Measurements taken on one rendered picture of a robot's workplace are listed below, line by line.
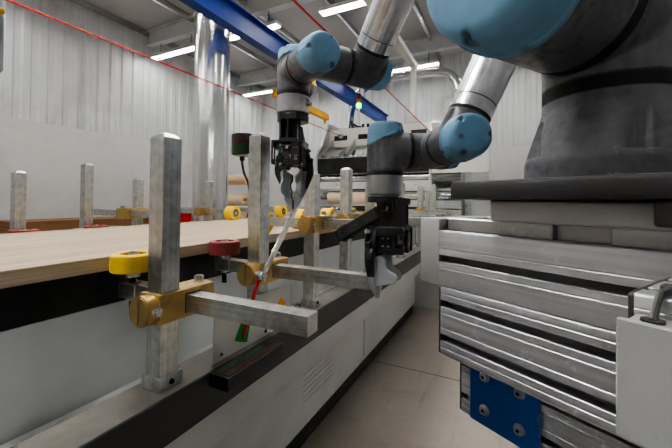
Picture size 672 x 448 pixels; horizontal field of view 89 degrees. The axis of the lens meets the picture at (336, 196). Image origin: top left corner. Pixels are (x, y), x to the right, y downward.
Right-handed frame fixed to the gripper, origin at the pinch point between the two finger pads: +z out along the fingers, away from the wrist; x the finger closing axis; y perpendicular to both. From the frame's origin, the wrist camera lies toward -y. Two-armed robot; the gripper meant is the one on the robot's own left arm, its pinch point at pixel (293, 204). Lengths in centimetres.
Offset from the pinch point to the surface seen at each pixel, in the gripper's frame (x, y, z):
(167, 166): -15.8, 24.8, -6.1
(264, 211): -6.9, 0.5, 1.8
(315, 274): 5.7, 2.2, 15.8
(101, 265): -34.3, 16.6, 12.4
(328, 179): -28, -282, -25
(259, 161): -7.8, 1.9, -9.7
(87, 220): -103, -56, 8
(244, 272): -10.2, 3.8, 15.5
